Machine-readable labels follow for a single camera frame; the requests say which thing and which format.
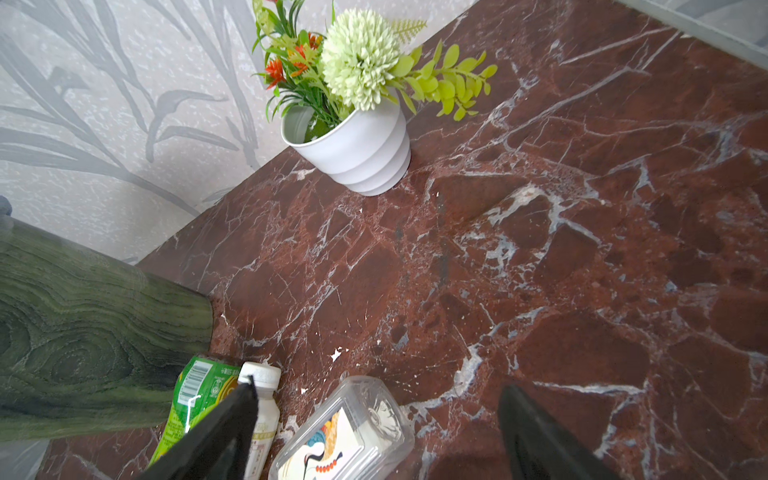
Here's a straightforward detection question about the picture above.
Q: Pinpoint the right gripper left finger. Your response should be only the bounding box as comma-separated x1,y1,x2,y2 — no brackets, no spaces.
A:
141,381,259,479

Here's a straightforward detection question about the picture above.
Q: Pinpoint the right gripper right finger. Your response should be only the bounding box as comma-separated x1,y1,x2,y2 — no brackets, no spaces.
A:
498,385,618,480

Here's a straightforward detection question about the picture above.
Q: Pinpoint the green label drink bottle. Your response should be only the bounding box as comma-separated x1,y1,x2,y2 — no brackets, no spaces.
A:
149,356,240,465

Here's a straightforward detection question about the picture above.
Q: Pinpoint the orange label white cap bottle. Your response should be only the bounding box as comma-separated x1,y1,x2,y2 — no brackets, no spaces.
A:
238,362,281,480

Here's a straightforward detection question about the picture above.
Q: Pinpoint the clear plastic box with card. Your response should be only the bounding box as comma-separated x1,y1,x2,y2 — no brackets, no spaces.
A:
268,376,415,479

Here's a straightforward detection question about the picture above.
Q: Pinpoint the green wood-pattern trash bin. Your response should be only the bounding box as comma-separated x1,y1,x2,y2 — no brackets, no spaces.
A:
1,216,213,442

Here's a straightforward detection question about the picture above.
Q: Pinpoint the white pot with artificial flowers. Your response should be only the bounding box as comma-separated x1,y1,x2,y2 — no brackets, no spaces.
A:
252,1,498,196

